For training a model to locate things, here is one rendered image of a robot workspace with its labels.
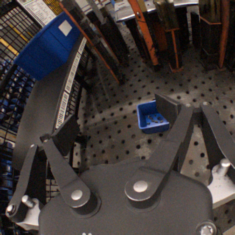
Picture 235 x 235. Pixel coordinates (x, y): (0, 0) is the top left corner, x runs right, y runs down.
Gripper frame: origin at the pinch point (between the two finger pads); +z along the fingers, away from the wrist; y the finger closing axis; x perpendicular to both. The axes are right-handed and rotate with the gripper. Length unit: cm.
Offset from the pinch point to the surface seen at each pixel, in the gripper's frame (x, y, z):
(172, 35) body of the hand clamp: 16.0, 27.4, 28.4
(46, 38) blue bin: 21.6, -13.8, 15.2
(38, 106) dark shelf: 3.8, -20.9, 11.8
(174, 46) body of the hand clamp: 11.8, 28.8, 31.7
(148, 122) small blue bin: -16.2, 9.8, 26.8
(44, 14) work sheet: 55, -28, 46
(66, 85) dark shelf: 6.3, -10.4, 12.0
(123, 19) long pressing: 27.4, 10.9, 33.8
